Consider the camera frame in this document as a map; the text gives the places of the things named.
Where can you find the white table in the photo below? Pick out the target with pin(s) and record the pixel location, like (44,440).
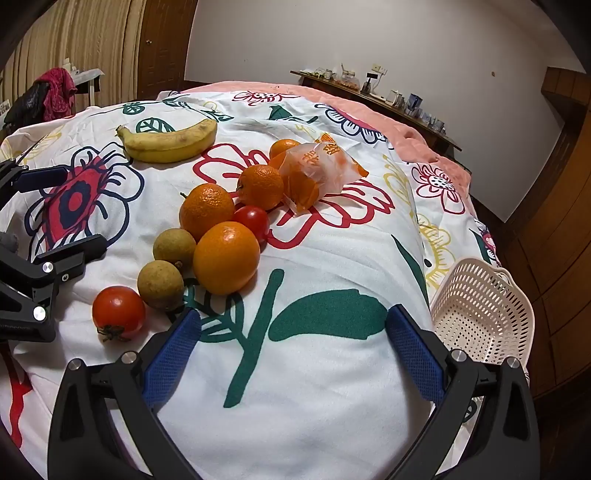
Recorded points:
(87,74)

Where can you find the plastic bag of oranges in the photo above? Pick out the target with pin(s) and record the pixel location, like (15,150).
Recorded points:
(318,177)

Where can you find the yellow banana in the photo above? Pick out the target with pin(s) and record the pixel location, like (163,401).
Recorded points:
(171,147)

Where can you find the cluster of small cups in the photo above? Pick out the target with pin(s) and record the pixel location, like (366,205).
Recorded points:
(437,123)

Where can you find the jar of orange snacks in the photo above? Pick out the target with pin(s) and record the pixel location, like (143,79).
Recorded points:
(352,82)

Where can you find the red tomato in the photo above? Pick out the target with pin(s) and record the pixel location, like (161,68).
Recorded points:
(117,311)
(251,220)

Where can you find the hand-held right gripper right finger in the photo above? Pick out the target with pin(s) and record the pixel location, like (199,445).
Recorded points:
(415,355)

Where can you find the white wall socket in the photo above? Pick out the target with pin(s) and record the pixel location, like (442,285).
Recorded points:
(378,69)

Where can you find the smooth round orange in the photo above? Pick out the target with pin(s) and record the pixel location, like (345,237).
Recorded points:
(226,258)

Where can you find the large dimpled mandarin orange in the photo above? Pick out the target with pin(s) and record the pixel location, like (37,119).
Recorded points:
(207,212)

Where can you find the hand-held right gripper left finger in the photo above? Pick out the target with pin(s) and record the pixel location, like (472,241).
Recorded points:
(171,360)

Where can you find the black stand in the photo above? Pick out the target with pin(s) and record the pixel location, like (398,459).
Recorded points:
(368,85)

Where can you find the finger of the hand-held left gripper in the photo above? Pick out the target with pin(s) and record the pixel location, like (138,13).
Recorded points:
(46,178)
(69,256)

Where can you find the white floral blanket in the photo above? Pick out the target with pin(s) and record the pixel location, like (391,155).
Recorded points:
(323,258)

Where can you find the small brown round fruit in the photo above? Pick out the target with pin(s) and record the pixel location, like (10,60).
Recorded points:
(159,284)
(174,247)

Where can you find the pink blanket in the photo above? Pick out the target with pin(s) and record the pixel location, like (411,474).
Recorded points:
(415,138)

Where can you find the brown wooden door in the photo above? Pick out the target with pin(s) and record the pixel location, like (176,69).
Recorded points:
(161,46)

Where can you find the red clothes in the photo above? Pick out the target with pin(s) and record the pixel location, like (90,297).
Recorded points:
(57,92)

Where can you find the beige curtain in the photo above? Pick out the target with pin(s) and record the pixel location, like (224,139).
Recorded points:
(83,37)

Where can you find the black jacket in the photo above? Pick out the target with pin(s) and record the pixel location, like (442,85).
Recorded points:
(25,106)

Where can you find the clear pitcher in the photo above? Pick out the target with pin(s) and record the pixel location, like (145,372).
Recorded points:
(397,99)

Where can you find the wooden wardrobe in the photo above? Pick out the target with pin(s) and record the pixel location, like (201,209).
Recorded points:
(563,207)

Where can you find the wooden headboard shelf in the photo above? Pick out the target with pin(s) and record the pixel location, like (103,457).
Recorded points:
(332,90)

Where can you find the white plastic basket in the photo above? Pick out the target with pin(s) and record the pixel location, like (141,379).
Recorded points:
(480,309)

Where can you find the small mandarin orange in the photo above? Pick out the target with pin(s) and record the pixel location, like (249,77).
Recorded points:
(282,148)

